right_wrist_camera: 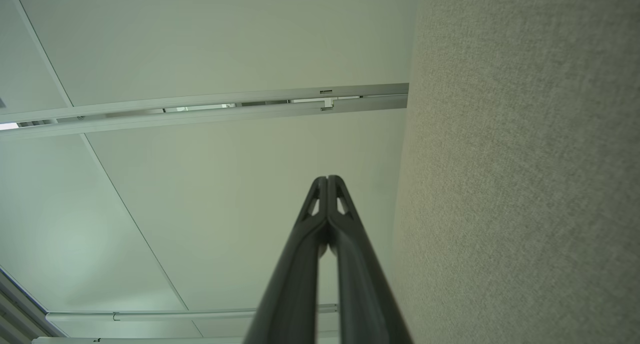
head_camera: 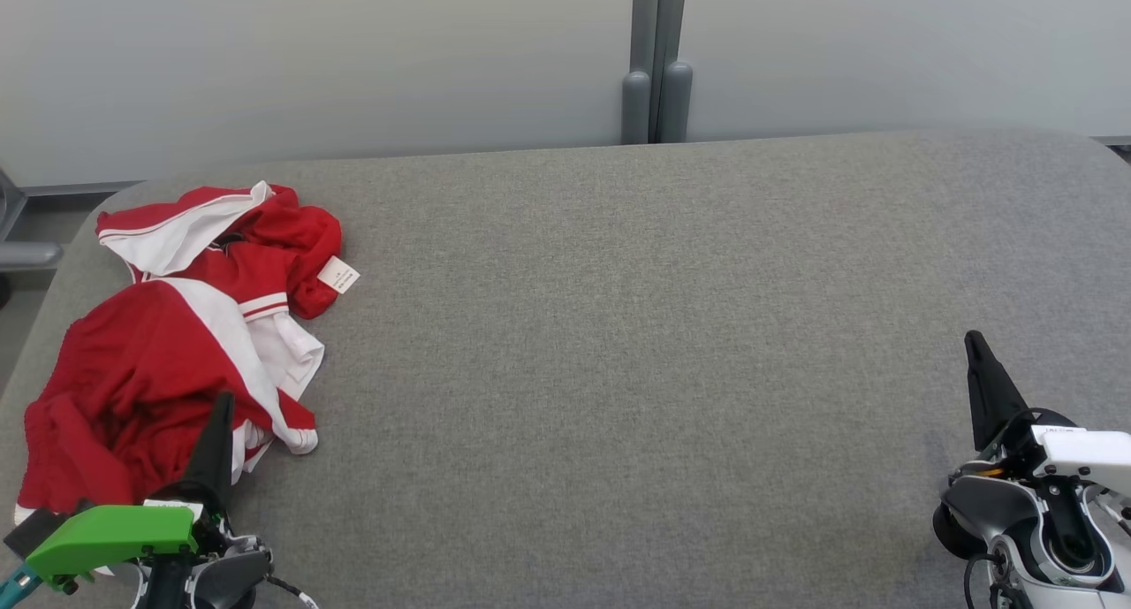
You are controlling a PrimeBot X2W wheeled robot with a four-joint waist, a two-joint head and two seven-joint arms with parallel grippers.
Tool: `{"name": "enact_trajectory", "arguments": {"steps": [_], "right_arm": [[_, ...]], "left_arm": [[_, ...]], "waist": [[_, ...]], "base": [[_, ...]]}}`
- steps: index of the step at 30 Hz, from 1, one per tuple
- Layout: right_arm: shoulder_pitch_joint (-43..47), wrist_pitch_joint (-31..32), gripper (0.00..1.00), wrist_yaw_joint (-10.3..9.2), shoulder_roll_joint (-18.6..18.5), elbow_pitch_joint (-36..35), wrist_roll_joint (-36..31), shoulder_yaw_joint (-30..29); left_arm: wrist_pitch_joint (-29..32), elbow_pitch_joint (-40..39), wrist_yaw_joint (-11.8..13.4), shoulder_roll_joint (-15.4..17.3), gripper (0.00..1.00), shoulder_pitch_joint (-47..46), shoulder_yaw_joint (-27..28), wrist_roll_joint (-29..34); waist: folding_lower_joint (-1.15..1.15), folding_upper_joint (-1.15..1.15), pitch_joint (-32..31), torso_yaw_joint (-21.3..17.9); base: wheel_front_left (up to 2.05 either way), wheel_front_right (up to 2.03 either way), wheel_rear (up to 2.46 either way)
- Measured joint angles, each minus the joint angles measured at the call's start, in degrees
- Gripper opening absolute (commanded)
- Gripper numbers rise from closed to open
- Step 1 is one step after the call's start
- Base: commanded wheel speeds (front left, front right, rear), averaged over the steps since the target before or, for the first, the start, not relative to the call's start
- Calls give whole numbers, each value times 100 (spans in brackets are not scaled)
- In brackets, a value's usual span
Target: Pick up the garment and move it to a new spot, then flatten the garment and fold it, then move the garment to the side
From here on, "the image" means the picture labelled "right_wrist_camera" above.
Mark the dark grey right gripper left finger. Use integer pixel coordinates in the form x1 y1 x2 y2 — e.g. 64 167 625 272
243 176 329 344

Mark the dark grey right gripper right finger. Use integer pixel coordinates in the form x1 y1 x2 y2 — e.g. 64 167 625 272
328 176 413 344

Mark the white ceiling pipe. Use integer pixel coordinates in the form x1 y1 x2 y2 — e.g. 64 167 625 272
46 304 339 322

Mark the metal ceiling track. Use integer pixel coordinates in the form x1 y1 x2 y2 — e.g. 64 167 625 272
0 83 409 140

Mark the grey window frame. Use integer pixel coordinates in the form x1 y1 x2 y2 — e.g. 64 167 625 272
0 267 66 344

